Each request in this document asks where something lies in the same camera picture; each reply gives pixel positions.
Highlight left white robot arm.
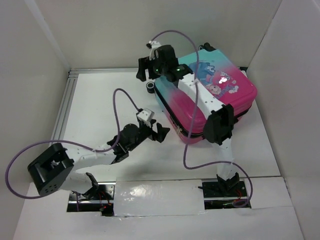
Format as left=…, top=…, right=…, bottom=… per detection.
left=27, top=119, right=170, bottom=200

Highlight pink hard-shell suitcase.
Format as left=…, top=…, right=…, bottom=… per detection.
left=145, top=42, right=258, bottom=145

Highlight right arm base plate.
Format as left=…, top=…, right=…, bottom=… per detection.
left=197, top=180, right=251, bottom=210

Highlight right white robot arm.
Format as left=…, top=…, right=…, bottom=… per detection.
left=136, top=41, right=240, bottom=196

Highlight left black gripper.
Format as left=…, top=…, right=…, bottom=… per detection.
left=127, top=118, right=170, bottom=151

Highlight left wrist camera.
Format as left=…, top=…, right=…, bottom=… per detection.
left=136, top=108, right=155, bottom=128

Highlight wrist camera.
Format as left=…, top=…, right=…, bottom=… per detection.
left=146, top=40, right=162, bottom=61
left=136, top=108, right=155, bottom=128

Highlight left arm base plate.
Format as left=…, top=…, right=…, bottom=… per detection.
left=66, top=182, right=115, bottom=217

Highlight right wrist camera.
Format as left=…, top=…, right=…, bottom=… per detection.
left=146, top=40, right=162, bottom=61

